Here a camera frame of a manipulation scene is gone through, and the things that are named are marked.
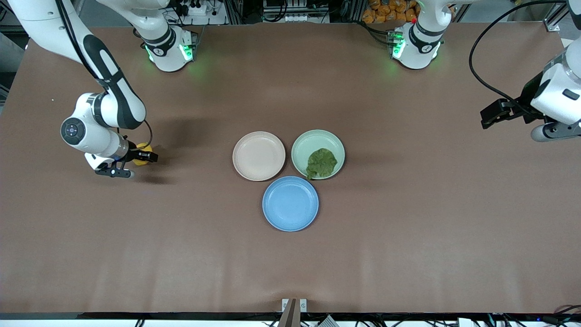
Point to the beige round plate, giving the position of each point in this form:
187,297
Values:
258,156

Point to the white power strip with plugs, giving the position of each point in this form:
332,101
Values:
199,11

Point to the brown camera mount post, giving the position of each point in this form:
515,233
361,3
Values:
290,315

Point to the green lettuce leaf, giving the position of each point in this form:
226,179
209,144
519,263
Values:
322,162

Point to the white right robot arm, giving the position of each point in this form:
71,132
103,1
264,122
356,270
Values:
91,136

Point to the blue round plate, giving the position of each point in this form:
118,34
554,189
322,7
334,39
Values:
290,204

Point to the yellow lemon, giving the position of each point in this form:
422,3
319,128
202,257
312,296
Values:
144,147

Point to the aluminium frame profile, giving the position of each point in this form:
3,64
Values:
556,20

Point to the orange fruit pile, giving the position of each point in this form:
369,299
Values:
390,11

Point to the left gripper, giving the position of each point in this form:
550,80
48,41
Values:
528,101

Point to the white socket strip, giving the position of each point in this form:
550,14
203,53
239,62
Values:
302,18

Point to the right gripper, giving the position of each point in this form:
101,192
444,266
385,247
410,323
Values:
133,155

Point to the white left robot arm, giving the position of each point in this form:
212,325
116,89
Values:
420,45

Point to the light green round plate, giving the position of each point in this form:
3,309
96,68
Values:
313,140

